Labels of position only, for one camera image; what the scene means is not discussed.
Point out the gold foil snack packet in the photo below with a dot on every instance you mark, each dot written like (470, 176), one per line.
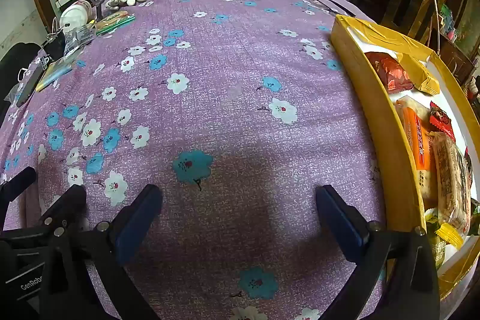
(418, 74)

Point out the red broom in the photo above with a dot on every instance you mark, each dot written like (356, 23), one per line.
(436, 24)

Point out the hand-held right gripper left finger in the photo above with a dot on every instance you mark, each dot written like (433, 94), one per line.
(135, 226)

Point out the purple floral tablecloth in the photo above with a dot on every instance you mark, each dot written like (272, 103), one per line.
(225, 80)

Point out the yellow taped white box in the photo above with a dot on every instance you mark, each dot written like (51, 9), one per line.
(378, 110)

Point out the blue yellow booklet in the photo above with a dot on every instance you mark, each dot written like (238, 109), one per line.
(56, 72)

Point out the long orange edged cracker packet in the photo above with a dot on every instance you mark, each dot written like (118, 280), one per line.
(416, 147)

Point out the black phone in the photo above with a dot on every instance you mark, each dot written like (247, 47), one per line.
(28, 85)

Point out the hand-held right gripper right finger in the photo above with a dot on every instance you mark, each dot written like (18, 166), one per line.
(339, 222)

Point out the green orange flat packet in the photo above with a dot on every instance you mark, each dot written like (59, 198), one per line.
(114, 22)

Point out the black chair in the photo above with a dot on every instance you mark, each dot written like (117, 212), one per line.
(13, 65)

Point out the large yellow cracker packet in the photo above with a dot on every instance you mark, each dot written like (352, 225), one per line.
(450, 181)

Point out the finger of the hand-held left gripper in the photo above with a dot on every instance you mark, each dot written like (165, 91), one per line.
(69, 200)
(22, 179)

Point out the dark red foil snack packet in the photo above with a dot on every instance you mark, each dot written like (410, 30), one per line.
(386, 72)

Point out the wooden cabinet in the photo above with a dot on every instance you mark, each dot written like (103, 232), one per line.
(457, 55)

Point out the small red candy packet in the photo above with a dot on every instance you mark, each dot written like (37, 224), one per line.
(442, 119)

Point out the clear plastic bag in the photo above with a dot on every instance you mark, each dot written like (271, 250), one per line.
(77, 37)

